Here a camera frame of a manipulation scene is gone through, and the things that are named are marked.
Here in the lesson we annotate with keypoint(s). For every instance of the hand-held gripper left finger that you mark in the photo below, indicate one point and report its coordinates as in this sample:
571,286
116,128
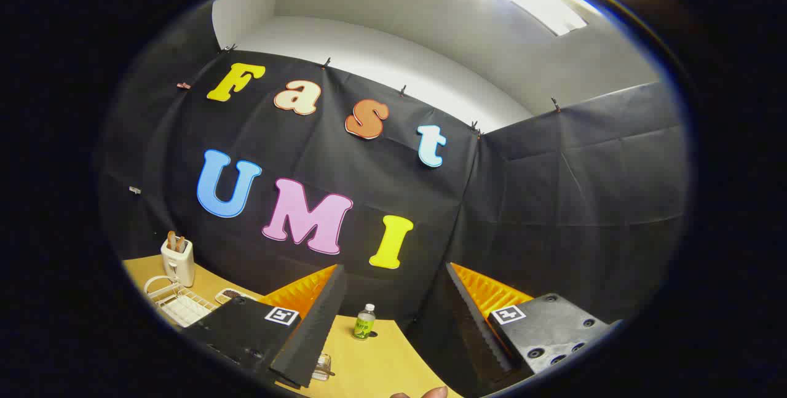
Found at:
313,330

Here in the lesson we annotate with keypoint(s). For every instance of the green label drink bottle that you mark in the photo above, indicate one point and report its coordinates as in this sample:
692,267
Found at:
364,324

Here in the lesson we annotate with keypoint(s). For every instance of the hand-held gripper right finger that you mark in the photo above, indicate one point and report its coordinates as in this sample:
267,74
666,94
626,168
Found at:
467,349

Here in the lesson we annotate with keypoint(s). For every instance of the white toaster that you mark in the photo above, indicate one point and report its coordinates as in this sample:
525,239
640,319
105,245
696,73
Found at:
181,266

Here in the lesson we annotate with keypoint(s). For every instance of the brown bread slice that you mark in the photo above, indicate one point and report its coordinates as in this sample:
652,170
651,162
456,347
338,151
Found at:
171,240
180,243

